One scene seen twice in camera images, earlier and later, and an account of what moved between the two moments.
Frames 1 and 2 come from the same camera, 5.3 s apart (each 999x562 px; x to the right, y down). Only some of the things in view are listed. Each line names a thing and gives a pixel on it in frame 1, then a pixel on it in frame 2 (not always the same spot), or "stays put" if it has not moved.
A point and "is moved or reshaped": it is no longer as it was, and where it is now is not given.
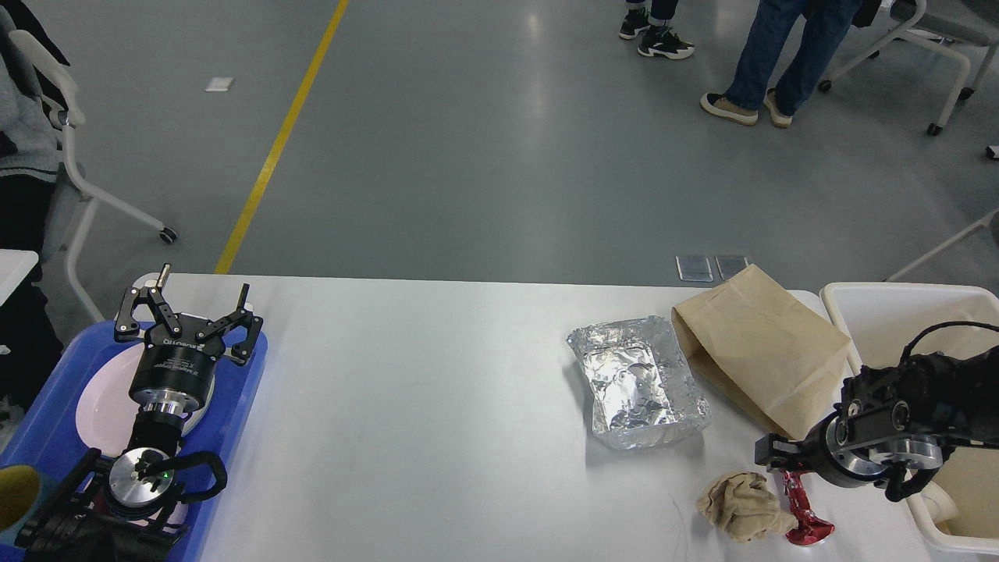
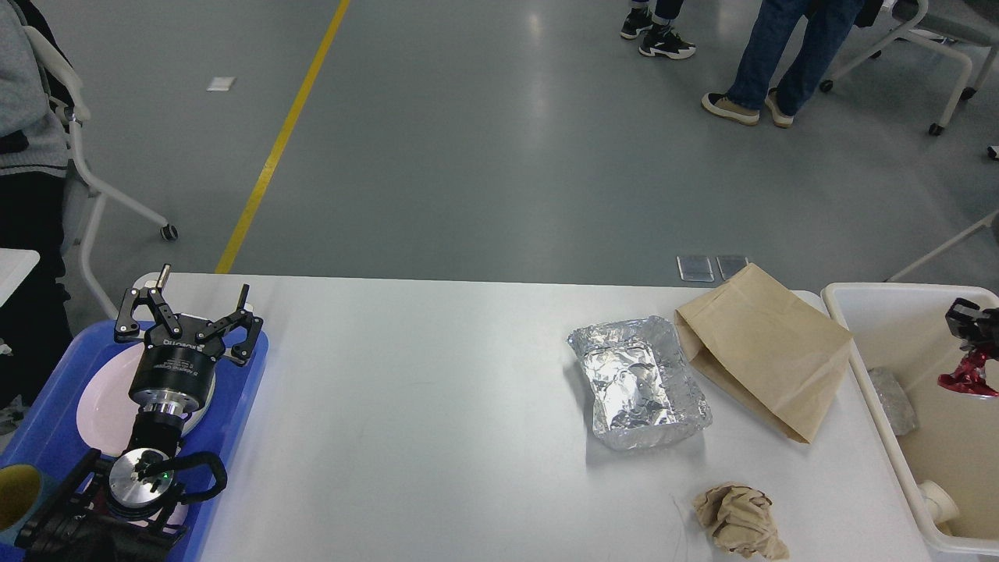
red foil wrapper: [812, 529] is moved or reshaped
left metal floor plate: [695, 268] stays put
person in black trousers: [660, 39] stays put
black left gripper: [175, 369] stays put
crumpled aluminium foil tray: [639, 389] stays put
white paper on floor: [218, 84] stays put
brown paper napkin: [741, 506] is moved or reshaped
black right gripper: [858, 464] -> [986, 330]
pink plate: [107, 414] stays put
